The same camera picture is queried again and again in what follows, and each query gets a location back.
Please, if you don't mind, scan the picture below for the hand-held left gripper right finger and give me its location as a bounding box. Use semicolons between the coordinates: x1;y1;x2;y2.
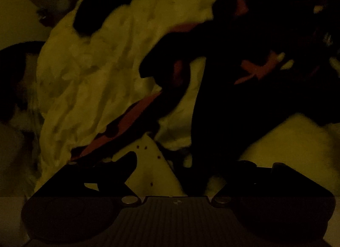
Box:
208;159;335;208

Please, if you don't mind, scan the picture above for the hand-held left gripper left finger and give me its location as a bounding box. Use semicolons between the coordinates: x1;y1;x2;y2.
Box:
33;152;141;207

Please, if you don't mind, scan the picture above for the dark garment with red lining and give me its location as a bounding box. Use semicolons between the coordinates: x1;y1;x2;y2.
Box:
70;0;340;197

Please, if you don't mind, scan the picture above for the white crinkled garment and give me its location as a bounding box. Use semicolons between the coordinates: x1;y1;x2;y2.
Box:
34;0;340;197

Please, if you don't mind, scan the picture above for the white dotted bed sheet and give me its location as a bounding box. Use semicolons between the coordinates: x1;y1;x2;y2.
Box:
103;133;186;197

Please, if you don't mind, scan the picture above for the black cloth piece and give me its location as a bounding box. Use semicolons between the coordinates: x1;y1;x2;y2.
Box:
73;0;133;36

